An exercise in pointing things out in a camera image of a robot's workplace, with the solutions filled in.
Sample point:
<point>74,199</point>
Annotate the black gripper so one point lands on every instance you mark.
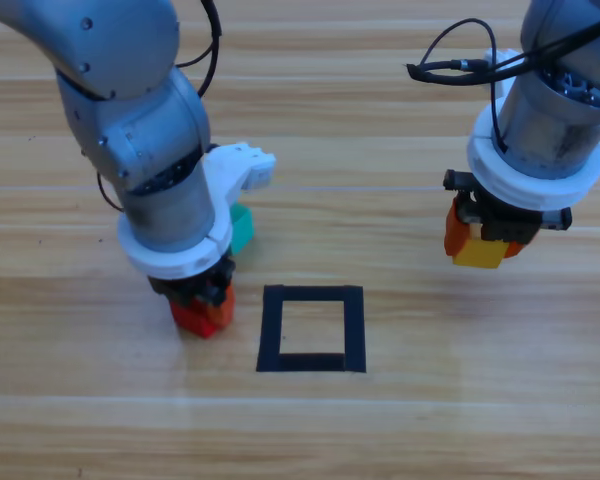
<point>510,225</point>
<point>190,287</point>

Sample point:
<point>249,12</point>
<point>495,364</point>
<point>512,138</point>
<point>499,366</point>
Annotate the yellow cube block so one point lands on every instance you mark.
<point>480,255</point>

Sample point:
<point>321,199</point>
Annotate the red cube block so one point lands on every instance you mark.
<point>195,322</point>

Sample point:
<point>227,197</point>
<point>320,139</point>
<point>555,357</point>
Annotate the green cube block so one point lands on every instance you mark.
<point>242,230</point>

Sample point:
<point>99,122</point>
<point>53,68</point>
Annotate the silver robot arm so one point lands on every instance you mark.
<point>130,75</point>
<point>555,125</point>

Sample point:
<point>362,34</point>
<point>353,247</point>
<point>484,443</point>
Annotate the black tape rectangle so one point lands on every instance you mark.
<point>271,330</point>

